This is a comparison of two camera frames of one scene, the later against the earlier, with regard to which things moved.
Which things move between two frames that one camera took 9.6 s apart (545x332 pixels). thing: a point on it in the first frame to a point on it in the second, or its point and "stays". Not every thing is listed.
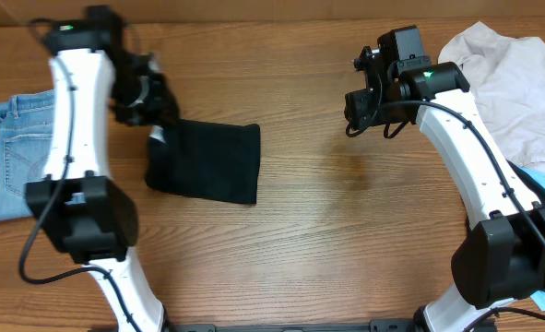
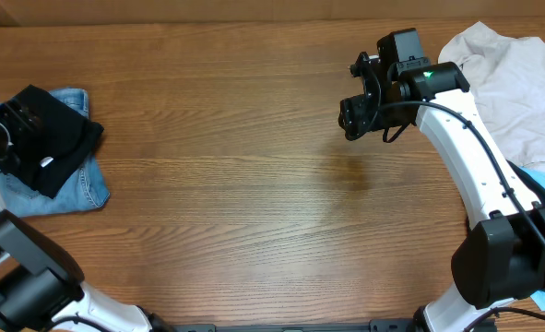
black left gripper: (159, 113) to (18, 119)
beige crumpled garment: (519, 86) stays
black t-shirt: (209, 160) to (66, 136)
